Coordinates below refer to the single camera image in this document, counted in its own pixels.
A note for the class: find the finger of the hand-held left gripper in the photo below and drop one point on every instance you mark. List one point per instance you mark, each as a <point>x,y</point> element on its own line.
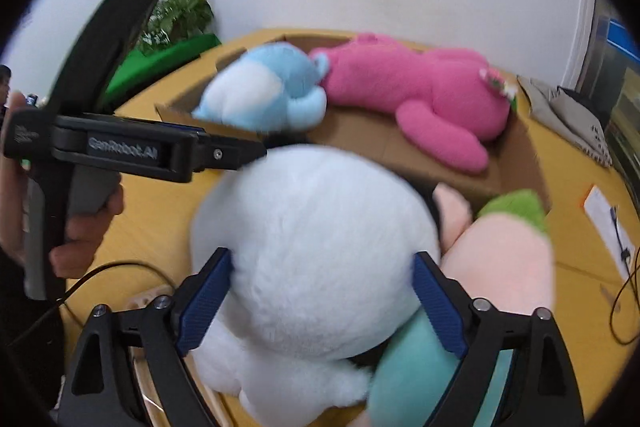
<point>225,152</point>

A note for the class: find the green potted plant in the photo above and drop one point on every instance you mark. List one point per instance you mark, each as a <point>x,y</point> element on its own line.
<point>180,12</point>

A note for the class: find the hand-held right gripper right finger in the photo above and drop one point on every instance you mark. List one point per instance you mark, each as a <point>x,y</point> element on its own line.
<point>440,307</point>

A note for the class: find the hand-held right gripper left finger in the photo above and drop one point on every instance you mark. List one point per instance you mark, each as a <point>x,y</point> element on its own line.
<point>205,302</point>

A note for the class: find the person's left forearm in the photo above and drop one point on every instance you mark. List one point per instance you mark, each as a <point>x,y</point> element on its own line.
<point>25,332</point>

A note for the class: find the cardboard box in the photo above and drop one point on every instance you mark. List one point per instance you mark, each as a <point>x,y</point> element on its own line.
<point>515,167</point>

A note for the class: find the blue white plush toy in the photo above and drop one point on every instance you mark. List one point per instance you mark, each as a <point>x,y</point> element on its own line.
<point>285,77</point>

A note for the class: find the white paper sheet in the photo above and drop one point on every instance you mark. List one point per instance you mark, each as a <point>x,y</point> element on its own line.
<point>600,217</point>

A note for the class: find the pastel pink teal plush toy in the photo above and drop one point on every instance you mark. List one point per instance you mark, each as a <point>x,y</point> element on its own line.
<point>500,267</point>

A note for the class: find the person's left hand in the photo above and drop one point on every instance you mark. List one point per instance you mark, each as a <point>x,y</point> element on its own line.
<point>85,237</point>

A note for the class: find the green cloth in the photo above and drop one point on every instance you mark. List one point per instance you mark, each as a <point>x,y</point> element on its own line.
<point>160,62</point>

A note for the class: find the grey cloth bag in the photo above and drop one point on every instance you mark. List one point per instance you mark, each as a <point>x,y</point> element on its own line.
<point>560,117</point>

